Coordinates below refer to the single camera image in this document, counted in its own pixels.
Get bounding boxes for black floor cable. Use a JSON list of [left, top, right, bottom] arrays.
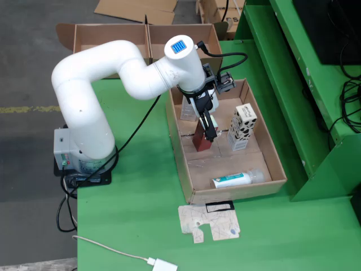
[[56, 176, 78, 233]]

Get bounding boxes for black camera cable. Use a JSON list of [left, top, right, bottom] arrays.
[[197, 41, 249, 78]]

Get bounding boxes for dark red tall carton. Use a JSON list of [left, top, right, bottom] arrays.
[[192, 117, 218, 152]]

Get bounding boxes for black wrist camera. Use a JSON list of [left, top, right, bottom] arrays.
[[216, 72, 236, 94]]

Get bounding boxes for white power adapter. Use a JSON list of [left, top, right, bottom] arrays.
[[153, 258, 178, 271]]

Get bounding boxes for white tall carton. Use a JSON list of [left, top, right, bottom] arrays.
[[179, 95, 198, 122]]

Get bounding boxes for shallow cardboard tray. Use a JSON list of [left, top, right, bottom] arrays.
[[165, 78, 288, 206]]

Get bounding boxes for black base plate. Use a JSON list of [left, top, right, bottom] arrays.
[[53, 156, 113, 187]]

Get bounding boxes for long black cable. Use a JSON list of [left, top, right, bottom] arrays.
[[328, 108, 361, 138]]

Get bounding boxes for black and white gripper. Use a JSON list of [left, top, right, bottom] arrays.
[[189, 89, 219, 143]]

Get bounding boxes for brown cardboard box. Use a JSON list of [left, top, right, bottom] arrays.
[[55, 23, 152, 80], [148, 21, 230, 78]]

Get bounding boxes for scribbled flat cardboard piece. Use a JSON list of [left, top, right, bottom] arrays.
[[177, 200, 242, 244]]

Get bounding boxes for grey robot base box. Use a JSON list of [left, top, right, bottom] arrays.
[[53, 128, 74, 172]]

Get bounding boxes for black monitor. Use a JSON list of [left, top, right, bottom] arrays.
[[292, 0, 361, 65]]

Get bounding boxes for green metal rack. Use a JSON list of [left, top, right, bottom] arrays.
[[233, 0, 361, 203]]

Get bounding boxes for white tube teal label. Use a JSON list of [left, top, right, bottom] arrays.
[[210, 168, 266, 189]]

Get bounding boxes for white charging cable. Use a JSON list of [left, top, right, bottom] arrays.
[[72, 234, 156, 266]]

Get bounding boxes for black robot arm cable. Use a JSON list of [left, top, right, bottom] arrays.
[[63, 94, 163, 195]]

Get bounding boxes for thick black cable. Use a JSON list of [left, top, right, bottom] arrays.
[[221, 0, 230, 23]]

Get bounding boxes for cow print carton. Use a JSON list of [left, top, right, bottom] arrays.
[[227, 103, 258, 152]]

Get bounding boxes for black cable bundle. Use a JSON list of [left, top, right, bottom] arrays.
[[339, 38, 361, 133]]

